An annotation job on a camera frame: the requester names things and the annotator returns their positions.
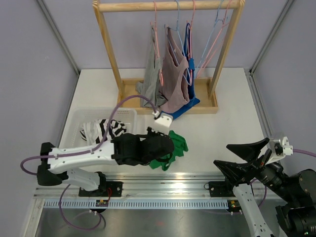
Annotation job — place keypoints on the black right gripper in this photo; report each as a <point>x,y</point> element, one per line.
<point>235,172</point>

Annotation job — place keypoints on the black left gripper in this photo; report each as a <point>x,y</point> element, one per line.
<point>151,133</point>

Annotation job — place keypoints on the green tank top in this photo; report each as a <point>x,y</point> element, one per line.
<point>180,146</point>

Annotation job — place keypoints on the mauve tank top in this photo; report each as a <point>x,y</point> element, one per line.
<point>174,81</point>

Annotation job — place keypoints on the blue tank top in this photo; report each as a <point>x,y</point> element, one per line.
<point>187,103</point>

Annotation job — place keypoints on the black white striped tank top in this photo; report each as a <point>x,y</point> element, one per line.
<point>93,132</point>

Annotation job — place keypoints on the pink hanger with green top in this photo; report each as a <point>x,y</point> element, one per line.
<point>220,41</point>

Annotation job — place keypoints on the light blue hanger with striped top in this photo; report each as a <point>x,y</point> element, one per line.
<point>209,51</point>

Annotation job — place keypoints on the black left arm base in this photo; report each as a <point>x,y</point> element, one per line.
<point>105,189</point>

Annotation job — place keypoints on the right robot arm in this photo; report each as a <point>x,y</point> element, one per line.
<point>298,217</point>

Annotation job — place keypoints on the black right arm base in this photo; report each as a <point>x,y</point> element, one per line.
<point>220,189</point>

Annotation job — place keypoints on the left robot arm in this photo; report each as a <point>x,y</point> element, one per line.
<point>64,166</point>

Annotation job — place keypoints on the grey tank top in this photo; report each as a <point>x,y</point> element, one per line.
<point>151,83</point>

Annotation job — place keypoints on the translucent white plastic basket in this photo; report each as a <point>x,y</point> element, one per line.
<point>71,137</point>

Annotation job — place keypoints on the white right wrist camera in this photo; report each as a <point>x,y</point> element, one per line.
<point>279,144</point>

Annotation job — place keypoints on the aluminium mounting rail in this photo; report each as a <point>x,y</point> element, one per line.
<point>161,186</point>

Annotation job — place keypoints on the white slotted cable duct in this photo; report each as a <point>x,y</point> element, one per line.
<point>138,204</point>

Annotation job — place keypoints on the aluminium frame post right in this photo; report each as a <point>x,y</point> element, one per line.
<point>273,32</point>

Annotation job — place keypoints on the aluminium frame post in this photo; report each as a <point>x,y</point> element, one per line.
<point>273,32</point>
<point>55,31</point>

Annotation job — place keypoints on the aluminium frame post left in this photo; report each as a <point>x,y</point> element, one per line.
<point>55,31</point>

